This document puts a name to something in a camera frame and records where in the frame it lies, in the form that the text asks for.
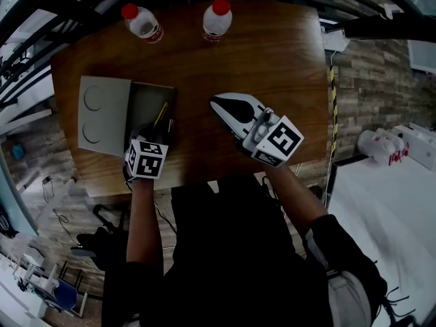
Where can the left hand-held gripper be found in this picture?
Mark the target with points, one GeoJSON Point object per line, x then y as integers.
{"type": "Point", "coordinates": [148, 162]}

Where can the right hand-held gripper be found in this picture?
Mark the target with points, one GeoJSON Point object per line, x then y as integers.
{"type": "Point", "coordinates": [279, 140]}

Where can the yellow pen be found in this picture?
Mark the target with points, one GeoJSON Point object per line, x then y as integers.
{"type": "Point", "coordinates": [161, 114]}

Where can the grey drawer box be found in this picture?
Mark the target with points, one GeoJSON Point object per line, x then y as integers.
{"type": "Point", "coordinates": [102, 114]}

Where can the grey shoulder bag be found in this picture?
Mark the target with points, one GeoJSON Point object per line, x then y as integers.
{"type": "Point", "coordinates": [351, 298]}

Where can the person's right forearm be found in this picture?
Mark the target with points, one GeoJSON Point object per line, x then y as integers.
{"type": "Point", "coordinates": [296, 196]}

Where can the person's left forearm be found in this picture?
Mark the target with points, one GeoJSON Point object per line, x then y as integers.
{"type": "Point", "coordinates": [144, 223]}

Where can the white box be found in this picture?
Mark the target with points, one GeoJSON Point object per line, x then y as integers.
{"type": "Point", "coordinates": [417, 146]}

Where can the red-capped water bottle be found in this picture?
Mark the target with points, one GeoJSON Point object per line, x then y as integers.
{"type": "Point", "coordinates": [217, 20]}
{"type": "Point", "coordinates": [143, 24]}

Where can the yellow black striped tape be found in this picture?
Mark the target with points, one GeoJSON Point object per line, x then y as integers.
{"type": "Point", "coordinates": [334, 114]}

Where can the black office chair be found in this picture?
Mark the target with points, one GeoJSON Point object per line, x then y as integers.
{"type": "Point", "coordinates": [102, 247]}

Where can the person's black shirt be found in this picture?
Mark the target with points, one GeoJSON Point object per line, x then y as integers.
{"type": "Point", "coordinates": [231, 257]}

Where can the teal cloth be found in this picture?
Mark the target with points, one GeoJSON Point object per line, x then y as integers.
{"type": "Point", "coordinates": [17, 151]}

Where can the light blue table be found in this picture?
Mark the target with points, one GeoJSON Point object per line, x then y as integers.
{"type": "Point", "coordinates": [17, 196]}

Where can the white bag with red print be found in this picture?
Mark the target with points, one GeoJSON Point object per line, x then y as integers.
{"type": "Point", "coordinates": [378, 145]}

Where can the blue chair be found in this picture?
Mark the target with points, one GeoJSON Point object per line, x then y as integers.
{"type": "Point", "coordinates": [66, 296]}

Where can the wooden table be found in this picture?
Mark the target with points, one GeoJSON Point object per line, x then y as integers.
{"type": "Point", "coordinates": [374, 29]}

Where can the small white adapter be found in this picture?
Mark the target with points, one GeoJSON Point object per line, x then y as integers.
{"type": "Point", "coordinates": [387, 11]}

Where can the white table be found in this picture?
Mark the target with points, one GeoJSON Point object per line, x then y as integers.
{"type": "Point", "coordinates": [385, 233]}

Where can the translucent glass panel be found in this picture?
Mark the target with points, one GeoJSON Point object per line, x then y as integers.
{"type": "Point", "coordinates": [424, 56]}

